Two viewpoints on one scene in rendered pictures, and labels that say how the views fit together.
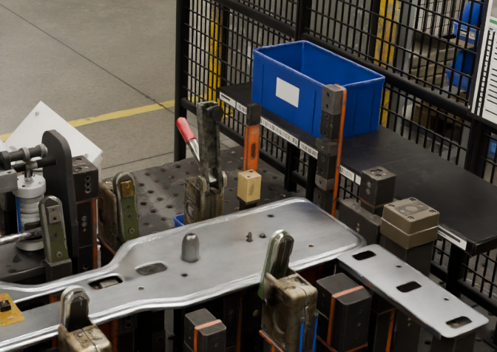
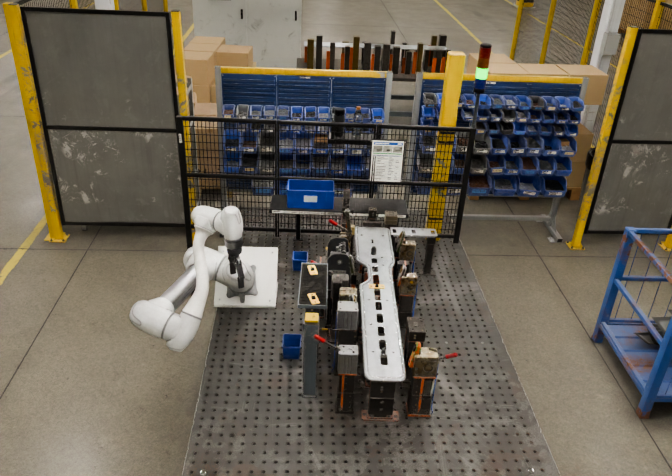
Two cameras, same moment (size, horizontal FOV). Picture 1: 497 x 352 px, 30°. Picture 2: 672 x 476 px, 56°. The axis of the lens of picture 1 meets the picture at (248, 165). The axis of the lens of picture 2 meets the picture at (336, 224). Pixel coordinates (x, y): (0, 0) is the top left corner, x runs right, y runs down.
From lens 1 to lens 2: 3.02 m
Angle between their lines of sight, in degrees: 50
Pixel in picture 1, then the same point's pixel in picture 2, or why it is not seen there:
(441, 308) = (426, 231)
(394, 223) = (391, 219)
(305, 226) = (372, 232)
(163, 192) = not seen: hidden behind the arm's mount
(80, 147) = (264, 251)
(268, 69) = (297, 194)
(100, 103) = not seen: outside the picture
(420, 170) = (364, 203)
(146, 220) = not seen: hidden behind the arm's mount
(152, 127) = (42, 261)
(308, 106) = (323, 200)
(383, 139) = (339, 200)
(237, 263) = (382, 248)
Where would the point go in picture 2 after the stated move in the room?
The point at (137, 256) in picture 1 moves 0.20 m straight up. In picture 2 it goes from (365, 260) to (368, 230)
